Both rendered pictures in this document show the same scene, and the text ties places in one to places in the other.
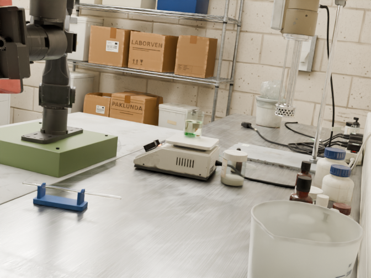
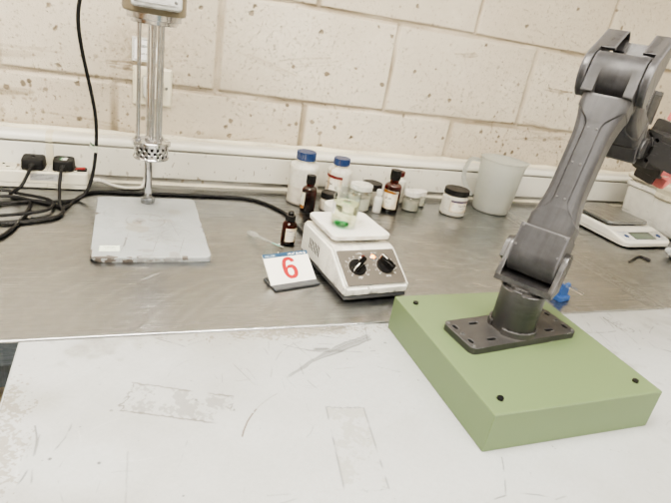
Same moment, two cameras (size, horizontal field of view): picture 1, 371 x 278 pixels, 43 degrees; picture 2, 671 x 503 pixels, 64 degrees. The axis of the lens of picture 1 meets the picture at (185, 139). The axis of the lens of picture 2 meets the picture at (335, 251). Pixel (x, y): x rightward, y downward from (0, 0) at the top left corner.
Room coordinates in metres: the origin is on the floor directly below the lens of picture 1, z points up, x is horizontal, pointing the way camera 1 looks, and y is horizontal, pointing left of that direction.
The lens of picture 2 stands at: (1.85, 0.65, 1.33)
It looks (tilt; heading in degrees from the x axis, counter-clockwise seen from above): 23 degrees down; 227
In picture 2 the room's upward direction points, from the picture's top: 10 degrees clockwise
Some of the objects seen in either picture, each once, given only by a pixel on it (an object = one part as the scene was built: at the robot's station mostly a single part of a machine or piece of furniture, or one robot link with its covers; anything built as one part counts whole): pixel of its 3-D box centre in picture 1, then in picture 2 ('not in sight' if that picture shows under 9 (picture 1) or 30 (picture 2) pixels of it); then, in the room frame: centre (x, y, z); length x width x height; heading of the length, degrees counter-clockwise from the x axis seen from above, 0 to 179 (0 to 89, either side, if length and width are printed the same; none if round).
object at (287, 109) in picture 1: (290, 76); (152, 89); (1.46, -0.30, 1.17); 0.07 x 0.07 x 0.25
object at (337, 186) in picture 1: (336, 192); (338, 179); (0.96, -0.33, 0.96); 0.06 x 0.06 x 0.11
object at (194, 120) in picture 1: (193, 124); (346, 206); (1.21, -0.02, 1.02); 0.06 x 0.05 x 0.08; 9
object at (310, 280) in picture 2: not in sight; (291, 269); (1.33, -0.01, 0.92); 0.09 x 0.06 x 0.04; 174
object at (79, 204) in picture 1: (61, 196); (546, 281); (0.86, 0.23, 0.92); 0.10 x 0.03 x 0.04; 83
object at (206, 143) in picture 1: (192, 140); (348, 225); (1.20, -0.02, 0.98); 0.12 x 0.12 x 0.01; 76
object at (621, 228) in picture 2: not in sight; (612, 223); (0.25, 0.09, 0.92); 0.26 x 0.19 x 0.05; 72
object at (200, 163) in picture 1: (181, 155); (350, 251); (1.20, 0.00, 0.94); 0.22 x 0.13 x 0.08; 76
